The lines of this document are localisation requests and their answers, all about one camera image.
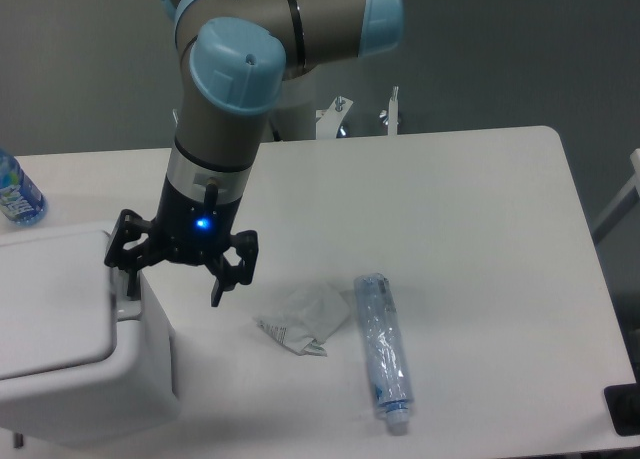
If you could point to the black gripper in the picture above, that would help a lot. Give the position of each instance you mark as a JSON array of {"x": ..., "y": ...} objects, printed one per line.
[{"x": 183, "y": 232}]

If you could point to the white plastic trash can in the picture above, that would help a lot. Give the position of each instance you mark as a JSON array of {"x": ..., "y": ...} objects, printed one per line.
[{"x": 86, "y": 353}]

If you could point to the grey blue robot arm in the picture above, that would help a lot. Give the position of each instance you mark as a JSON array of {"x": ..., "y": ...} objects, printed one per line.
[{"x": 234, "y": 56}]

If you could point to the crumpled white paper wrapper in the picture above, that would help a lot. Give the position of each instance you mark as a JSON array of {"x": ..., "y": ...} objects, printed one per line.
[{"x": 303, "y": 322}]

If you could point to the blue labelled water bottle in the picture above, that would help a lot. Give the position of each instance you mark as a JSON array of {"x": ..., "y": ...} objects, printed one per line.
[{"x": 22, "y": 203}]

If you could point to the crushed clear plastic bottle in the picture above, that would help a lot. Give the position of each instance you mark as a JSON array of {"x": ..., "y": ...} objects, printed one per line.
[{"x": 386, "y": 361}]

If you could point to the black object table corner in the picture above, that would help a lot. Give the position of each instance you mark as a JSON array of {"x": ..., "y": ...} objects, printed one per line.
[{"x": 623, "y": 405}]

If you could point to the white clamp post right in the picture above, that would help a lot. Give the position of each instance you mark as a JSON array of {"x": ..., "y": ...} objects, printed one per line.
[{"x": 390, "y": 117}]

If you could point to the white frame right edge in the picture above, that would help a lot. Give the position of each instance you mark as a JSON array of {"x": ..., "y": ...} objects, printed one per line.
[{"x": 620, "y": 205}]

